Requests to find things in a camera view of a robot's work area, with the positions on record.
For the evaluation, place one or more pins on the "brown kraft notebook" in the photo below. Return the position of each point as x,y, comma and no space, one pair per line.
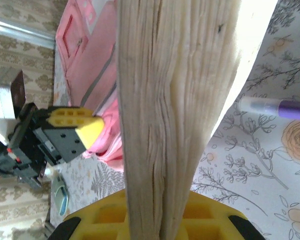
180,100

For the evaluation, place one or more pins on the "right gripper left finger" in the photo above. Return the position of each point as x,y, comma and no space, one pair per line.
107,220

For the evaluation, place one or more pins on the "white blue correction tape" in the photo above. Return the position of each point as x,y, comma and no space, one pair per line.
60,197

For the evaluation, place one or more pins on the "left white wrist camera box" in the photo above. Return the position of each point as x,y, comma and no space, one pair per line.
2,100

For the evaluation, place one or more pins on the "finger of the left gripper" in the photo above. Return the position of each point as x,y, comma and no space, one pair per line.
70,112
90,130

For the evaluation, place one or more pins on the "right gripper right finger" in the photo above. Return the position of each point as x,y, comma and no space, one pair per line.
210,220

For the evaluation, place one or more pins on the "aluminium frame post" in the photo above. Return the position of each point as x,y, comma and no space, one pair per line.
22,31

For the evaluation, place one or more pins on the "purple highlighter frosted cap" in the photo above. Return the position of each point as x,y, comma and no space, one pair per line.
290,110

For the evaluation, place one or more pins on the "pink school backpack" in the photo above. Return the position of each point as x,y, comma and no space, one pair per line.
90,50

